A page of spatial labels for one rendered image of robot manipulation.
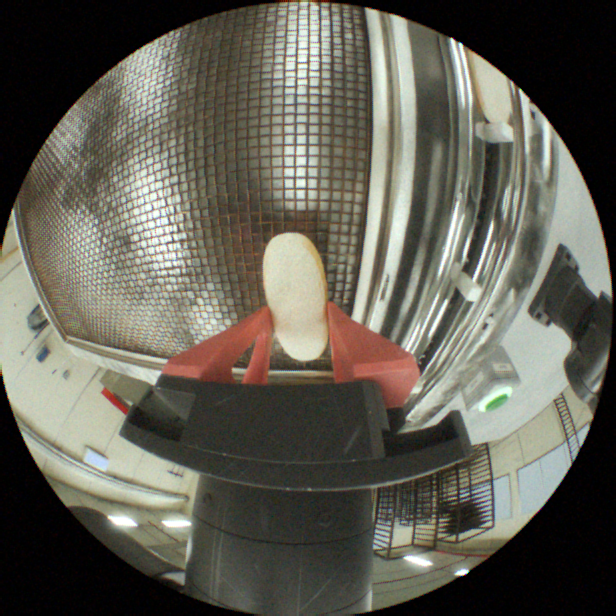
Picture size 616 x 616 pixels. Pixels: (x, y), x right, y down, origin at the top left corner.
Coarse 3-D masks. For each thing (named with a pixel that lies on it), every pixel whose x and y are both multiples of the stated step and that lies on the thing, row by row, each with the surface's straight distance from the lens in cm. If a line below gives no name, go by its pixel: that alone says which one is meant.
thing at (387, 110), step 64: (128, 64) 21; (320, 64) 13; (384, 64) 13; (64, 128) 27; (128, 128) 17; (320, 128) 11; (384, 128) 11; (64, 192) 25; (128, 192) 16; (320, 192) 11; (384, 192) 11; (64, 256) 28; (128, 256) 17; (384, 256) 11; (128, 320) 22
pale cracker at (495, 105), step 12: (480, 60) 23; (480, 72) 22; (492, 72) 23; (480, 84) 21; (492, 84) 22; (504, 84) 24; (480, 96) 21; (492, 96) 21; (504, 96) 22; (492, 108) 21; (504, 108) 22; (492, 120) 20; (504, 120) 21
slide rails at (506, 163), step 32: (512, 96) 25; (480, 128) 20; (480, 160) 19; (512, 160) 22; (480, 192) 19; (512, 192) 21; (480, 256) 20; (448, 288) 19; (416, 352) 24; (448, 352) 26
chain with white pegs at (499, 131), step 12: (492, 132) 20; (504, 132) 19; (492, 144) 21; (480, 204) 21; (480, 216) 20; (480, 228) 20; (468, 252) 21; (468, 264) 21; (468, 276) 20; (456, 288) 22; (468, 288) 18; (480, 288) 19; (456, 300) 22; (444, 324) 23; (420, 360) 27; (420, 384) 27
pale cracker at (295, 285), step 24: (288, 240) 10; (264, 264) 11; (288, 264) 10; (312, 264) 10; (264, 288) 12; (288, 288) 11; (312, 288) 11; (288, 312) 12; (312, 312) 12; (288, 336) 13; (312, 336) 13
